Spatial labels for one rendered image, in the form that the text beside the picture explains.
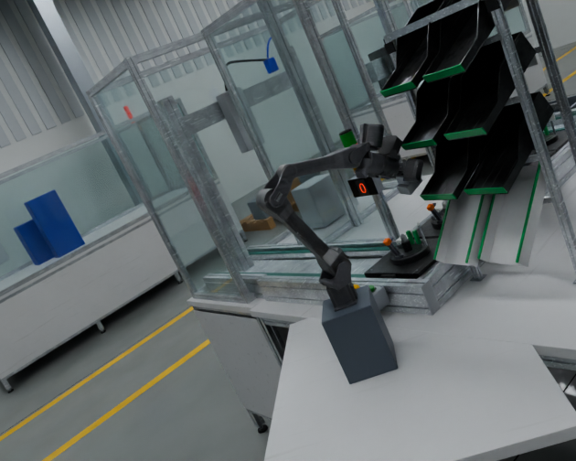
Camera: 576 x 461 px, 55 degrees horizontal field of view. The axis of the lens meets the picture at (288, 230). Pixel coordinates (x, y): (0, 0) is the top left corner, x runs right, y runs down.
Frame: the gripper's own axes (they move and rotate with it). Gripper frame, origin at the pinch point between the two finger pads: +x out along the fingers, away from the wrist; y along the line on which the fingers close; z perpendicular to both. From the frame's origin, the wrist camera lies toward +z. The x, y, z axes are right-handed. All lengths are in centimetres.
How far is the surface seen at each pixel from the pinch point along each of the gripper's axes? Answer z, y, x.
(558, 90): 27.2, -30.4, 18.5
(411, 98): 21.0, 1.5, -1.4
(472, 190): -2.9, -21.0, 3.6
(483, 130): 11.0, -27.9, -6.8
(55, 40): 145, 756, 70
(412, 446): -61, -39, -25
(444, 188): -3.1, -9.7, 6.9
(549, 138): 31, 17, 105
